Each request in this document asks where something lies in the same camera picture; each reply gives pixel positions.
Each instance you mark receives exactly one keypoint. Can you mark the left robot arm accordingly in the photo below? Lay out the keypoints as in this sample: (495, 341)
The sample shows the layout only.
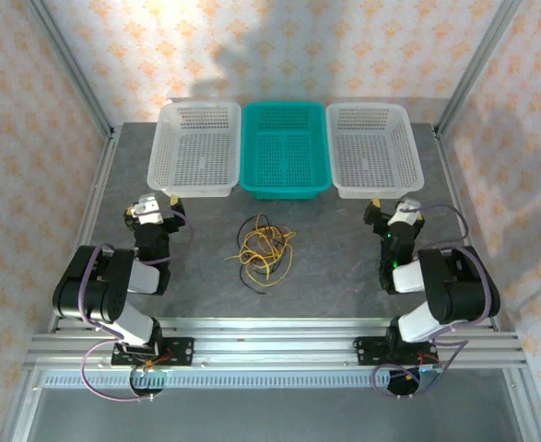
(81, 285)

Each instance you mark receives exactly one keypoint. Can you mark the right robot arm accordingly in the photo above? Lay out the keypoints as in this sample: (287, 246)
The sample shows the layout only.
(459, 285)

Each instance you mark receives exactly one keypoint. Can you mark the white plastic mesh basket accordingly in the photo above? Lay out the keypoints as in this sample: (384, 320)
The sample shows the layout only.
(191, 152)
(371, 152)

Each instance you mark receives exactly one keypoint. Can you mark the teal plastic mesh basket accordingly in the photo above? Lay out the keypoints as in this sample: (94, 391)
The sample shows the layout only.
(284, 152)

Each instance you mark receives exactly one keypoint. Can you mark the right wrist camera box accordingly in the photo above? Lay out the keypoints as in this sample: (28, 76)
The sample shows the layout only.
(403, 214)

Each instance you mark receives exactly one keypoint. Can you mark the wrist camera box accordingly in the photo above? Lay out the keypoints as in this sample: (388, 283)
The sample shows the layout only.
(146, 209)
(403, 214)

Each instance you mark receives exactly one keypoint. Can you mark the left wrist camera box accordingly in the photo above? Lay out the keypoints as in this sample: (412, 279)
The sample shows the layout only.
(146, 209)

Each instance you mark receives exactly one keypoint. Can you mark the aluminium table side rail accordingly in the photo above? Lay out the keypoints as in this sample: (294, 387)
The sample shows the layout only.
(450, 184)
(99, 170)

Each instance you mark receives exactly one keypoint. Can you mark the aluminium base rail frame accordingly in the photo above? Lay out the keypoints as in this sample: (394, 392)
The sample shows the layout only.
(274, 345)

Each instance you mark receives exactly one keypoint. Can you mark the aluminium frame post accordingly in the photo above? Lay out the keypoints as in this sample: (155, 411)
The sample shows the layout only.
(475, 69)
(69, 69)

